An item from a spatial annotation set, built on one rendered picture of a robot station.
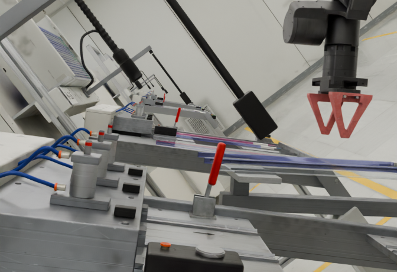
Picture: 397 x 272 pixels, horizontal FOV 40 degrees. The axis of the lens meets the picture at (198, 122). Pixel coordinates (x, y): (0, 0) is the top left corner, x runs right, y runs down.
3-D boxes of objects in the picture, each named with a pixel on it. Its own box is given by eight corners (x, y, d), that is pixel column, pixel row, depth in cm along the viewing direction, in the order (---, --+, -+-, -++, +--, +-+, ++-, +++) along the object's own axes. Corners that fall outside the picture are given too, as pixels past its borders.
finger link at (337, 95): (329, 138, 87) (334, 78, 87) (315, 135, 94) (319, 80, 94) (370, 140, 88) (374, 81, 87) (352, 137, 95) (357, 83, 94)
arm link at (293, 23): (378, -12, 85) (358, -27, 93) (308, -20, 84) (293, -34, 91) (357, 58, 91) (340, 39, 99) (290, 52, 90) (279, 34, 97)
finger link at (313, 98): (315, 135, 94) (319, 80, 94) (303, 132, 101) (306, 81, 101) (353, 137, 95) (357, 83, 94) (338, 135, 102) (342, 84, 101)
